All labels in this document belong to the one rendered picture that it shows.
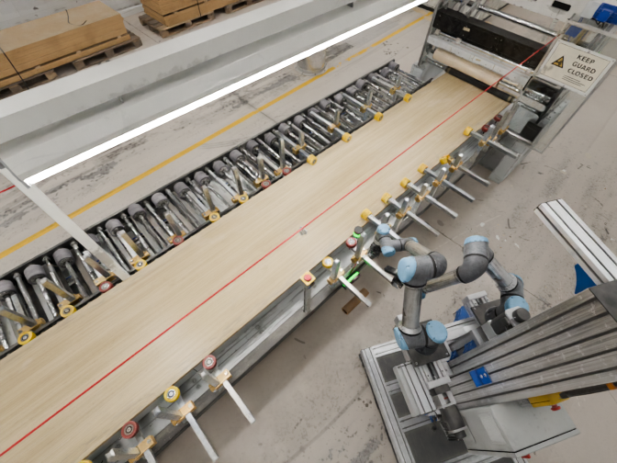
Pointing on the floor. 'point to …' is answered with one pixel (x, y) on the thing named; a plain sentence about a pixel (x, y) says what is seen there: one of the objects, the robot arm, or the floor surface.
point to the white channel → (239, 31)
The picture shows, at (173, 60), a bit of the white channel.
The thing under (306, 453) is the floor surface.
